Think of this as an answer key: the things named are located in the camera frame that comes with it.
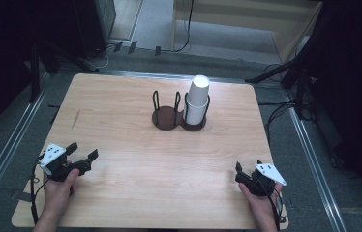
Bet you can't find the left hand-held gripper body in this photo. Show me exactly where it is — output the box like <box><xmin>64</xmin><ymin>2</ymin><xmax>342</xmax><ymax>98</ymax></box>
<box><xmin>39</xmin><ymin>142</ymin><xmax>92</xmax><ymax>182</ymax></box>

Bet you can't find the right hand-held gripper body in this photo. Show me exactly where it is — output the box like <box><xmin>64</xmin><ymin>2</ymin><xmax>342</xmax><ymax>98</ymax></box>
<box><xmin>234</xmin><ymin>162</ymin><xmax>287</xmax><ymax>198</ymax></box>

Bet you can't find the dark brown double cup holder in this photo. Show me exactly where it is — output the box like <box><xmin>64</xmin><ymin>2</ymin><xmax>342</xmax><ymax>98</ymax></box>
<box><xmin>151</xmin><ymin>90</ymin><xmax>211</xmax><ymax>132</ymax></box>

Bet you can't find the person's right hand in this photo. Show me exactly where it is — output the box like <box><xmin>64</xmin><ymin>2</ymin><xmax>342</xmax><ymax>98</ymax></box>
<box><xmin>238</xmin><ymin>182</ymin><xmax>284</xmax><ymax>220</ymax></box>

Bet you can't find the person's left hand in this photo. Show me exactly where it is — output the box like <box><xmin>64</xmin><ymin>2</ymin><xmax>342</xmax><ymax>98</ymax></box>
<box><xmin>41</xmin><ymin>169</ymin><xmax>81</xmax><ymax>216</ymax></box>

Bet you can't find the grey tape strip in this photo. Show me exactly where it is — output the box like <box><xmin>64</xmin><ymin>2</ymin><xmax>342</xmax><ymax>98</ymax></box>
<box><xmin>10</xmin><ymin>188</ymin><xmax>34</xmax><ymax>203</ymax></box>

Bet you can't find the black tripod stand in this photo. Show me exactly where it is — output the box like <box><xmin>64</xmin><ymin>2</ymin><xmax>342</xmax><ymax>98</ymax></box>
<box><xmin>27</xmin><ymin>40</ymin><xmax>100</xmax><ymax>104</ymax></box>
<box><xmin>245</xmin><ymin>52</ymin><xmax>317</xmax><ymax>121</ymax></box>

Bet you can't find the black cabinet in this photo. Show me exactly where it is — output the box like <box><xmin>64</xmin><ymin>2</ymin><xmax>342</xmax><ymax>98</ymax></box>
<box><xmin>72</xmin><ymin>0</ymin><xmax>117</xmax><ymax>60</ymax></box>

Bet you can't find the light wooden shelf unit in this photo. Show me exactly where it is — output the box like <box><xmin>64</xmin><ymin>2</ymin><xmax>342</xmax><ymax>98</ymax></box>
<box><xmin>171</xmin><ymin>0</ymin><xmax>324</xmax><ymax>65</ymax></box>

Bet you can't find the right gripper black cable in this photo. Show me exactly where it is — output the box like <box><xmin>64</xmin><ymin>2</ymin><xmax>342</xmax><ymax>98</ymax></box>
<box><xmin>259</xmin><ymin>180</ymin><xmax>288</xmax><ymax>232</ymax></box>

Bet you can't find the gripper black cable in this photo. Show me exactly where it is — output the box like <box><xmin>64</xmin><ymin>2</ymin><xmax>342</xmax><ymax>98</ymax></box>
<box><xmin>259</xmin><ymin>180</ymin><xmax>288</xmax><ymax>232</ymax></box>
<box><xmin>29</xmin><ymin>154</ymin><xmax>49</xmax><ymax>225</ymax></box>

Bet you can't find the metal floor rail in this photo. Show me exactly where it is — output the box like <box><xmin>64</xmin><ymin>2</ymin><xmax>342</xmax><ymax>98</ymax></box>
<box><xmin>282</xmin><ymin>90</ymin><xmax>347</xmax><ymax>232</ymax></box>
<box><xmin>0</xmin><ymin>71</ymin><xmax>51</xmax><ymax>224</ymax></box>

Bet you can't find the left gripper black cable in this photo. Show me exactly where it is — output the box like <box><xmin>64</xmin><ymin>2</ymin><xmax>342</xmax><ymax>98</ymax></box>
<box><xmin>29</xmin><ymin>154</ymin><xmax>49</xmax><ymax>225</ymax></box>

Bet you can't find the bundle of black floor cables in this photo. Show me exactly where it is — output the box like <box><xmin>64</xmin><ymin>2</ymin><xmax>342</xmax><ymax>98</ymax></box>
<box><xmin>257</xmin><ymin>99</ymin><xmax>317</xmax><ymax>140</ymax></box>

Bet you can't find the white floor cable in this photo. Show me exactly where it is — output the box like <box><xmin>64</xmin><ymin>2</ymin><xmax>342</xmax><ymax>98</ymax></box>
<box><xmin>84</xmin><ymin>43</ymin><xmax>114</xmax><ymax>71</ymax></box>

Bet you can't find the black hanging cable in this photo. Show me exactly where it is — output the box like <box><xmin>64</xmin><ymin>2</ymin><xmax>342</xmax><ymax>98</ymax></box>
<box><xmin>168</xmin><ymin>0</ymin><xmax>196</xmax><ymax>54</ymax></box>

